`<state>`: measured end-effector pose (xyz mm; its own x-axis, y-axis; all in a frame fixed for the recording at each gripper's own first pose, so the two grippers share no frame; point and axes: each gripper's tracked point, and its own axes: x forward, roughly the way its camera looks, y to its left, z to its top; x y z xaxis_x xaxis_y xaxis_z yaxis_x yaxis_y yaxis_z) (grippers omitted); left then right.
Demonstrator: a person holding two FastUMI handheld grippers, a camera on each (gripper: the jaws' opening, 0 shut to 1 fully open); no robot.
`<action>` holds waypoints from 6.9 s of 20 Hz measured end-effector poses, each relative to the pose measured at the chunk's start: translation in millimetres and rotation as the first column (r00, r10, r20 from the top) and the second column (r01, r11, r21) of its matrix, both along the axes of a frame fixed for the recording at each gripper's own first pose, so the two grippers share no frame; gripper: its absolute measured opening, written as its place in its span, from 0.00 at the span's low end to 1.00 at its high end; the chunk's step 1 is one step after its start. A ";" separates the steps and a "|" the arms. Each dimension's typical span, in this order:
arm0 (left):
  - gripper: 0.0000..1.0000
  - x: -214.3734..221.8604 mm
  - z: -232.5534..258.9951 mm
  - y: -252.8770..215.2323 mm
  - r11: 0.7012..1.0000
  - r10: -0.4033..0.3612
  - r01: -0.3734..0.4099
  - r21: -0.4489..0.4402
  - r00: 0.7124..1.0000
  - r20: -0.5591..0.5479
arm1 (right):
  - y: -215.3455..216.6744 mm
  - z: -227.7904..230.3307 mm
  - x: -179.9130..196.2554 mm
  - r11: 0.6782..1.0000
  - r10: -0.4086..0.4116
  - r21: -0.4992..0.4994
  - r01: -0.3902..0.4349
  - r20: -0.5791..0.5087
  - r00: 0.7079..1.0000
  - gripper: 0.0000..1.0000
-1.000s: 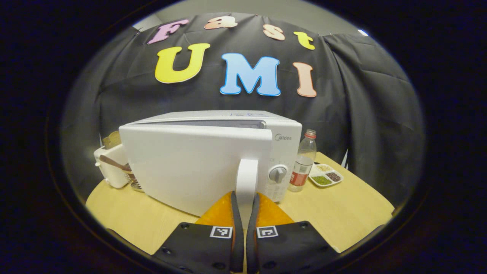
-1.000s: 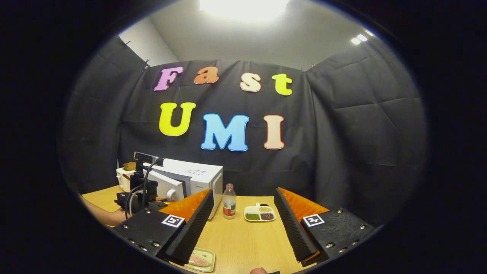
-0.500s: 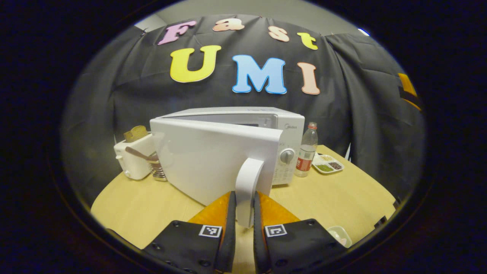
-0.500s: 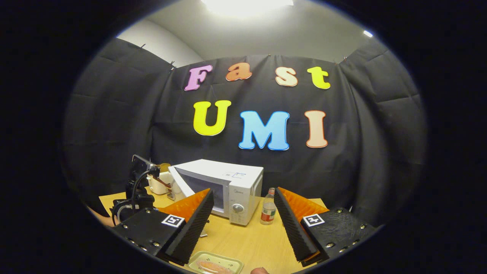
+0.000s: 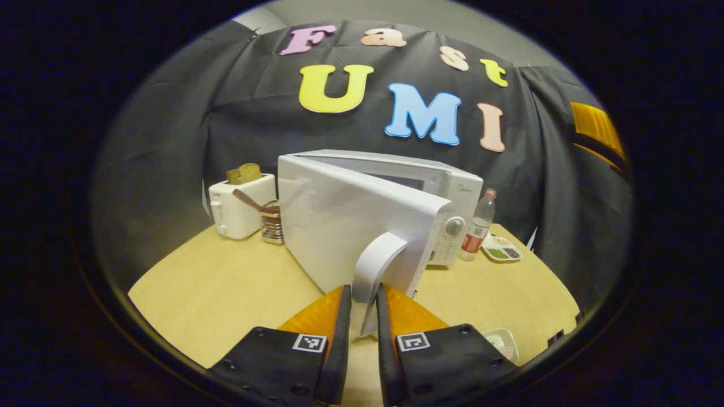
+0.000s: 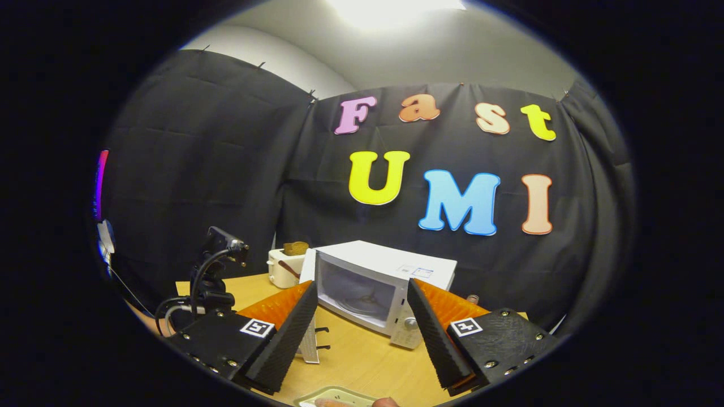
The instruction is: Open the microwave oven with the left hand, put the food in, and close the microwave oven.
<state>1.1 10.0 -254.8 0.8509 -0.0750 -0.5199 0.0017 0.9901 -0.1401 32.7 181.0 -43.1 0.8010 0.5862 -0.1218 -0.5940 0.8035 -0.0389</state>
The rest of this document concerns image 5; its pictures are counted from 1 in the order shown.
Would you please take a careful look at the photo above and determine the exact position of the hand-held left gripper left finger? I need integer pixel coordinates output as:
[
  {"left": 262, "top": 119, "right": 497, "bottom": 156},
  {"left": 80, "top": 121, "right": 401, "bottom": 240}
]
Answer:
[{"left": 209, "top": 284, "right": 352, "bottom": 406}]

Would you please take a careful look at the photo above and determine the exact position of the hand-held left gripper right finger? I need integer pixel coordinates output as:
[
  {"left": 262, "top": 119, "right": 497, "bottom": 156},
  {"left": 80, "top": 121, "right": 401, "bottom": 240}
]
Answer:
[{"left": 376, "top": 283, "right": 520, "bottom": 407}]

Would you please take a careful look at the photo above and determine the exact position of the white microwave oven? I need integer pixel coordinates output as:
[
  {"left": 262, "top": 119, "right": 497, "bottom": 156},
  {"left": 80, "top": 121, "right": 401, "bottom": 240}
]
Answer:
[{"left": 277, "top": 149, "right": 484, "bottom": 338}]

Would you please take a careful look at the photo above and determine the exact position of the small white tray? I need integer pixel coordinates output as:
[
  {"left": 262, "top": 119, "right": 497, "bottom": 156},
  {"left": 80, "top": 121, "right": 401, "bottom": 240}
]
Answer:
[{"left": 482, "top": 328, "right": 520, "bottom": 364}]

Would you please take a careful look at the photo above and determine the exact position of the white divided dish of beans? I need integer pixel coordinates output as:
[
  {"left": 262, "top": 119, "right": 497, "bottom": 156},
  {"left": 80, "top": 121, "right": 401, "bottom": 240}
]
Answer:
[{"left": 482, "top": 233, "right": 524, "bottom": 263}]

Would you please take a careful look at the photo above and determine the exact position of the plastic bottle with red label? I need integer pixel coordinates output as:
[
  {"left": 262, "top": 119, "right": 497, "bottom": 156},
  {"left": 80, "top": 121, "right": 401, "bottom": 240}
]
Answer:
[{"left": 458, "top": 188, "right": 498, "bottom": 262}]

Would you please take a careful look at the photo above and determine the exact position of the white toaster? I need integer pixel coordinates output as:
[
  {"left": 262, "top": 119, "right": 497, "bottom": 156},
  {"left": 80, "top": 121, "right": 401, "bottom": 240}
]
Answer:
[{"left": 208, "top": 173, "right": 277, "bottom": 240}]

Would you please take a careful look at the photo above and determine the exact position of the brown toast slice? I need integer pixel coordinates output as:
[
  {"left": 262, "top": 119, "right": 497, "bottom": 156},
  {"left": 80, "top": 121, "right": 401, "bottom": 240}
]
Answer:
[{"left": 226, "top": 163, "right": 263, "bottom": 185}]

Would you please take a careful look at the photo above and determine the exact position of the black backdrop cloth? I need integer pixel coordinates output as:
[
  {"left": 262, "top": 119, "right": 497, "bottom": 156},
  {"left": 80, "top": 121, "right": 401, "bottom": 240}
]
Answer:
[{"left": 90, "top": 20, "right": 634, "bottom": 311}]

